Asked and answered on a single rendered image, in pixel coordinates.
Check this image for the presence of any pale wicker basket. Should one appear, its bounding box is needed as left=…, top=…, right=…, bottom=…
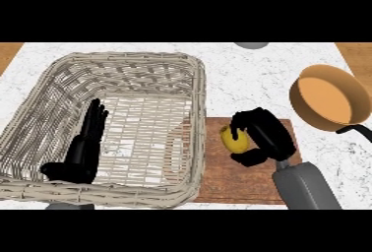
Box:
left=0, top=51, right=208, bottom=210

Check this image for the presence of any yellow lemon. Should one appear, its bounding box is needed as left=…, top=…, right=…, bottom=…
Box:
left=220, top=124, right=251, bottom=155

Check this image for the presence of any brown wooden cutting board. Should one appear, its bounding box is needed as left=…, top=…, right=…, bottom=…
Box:
left=164, top=117, right=304, bottom=206

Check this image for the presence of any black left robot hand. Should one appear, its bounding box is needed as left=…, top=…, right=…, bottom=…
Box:
left=40, top=97, right=110, bottom=185

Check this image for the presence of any grey round object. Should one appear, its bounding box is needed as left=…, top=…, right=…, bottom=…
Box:
left=231, top=42, right=270, bottom=50

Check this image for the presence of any orange pot with black handle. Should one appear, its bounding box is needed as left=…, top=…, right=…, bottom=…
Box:
left=288, top=64, right=372, bottom=144

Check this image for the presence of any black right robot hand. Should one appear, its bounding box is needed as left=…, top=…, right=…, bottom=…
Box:
left=229, top=106, right=298, bottom=168

